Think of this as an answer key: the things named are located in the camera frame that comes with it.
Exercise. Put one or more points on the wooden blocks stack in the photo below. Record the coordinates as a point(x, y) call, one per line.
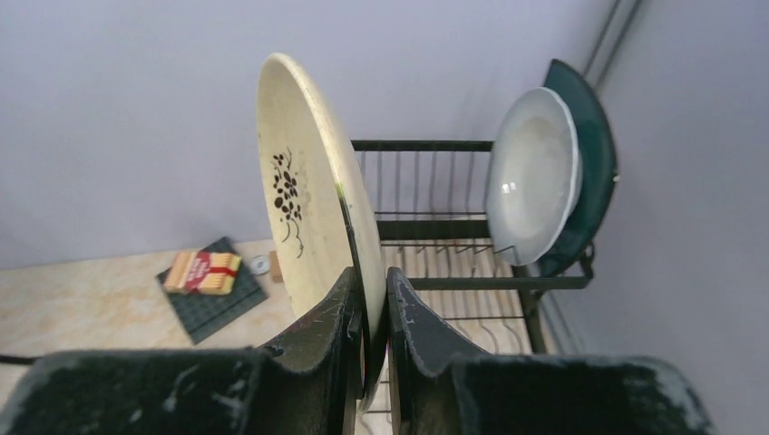
point(202, 273)

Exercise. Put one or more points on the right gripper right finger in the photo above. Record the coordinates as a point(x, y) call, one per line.
point(442, 383)

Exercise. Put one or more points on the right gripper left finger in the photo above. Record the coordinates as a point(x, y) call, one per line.
point(306, 380)

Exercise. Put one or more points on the small round clear cap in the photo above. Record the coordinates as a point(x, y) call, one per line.
point(260, 265)

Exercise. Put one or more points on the black wire dish rack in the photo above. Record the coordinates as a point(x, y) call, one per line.
point(428, 202)

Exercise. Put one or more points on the cream floral ceramic plate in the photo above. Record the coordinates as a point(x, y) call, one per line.
point(319, 211)

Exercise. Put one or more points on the teal square plate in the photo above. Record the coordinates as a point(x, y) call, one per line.
point(599, 167)

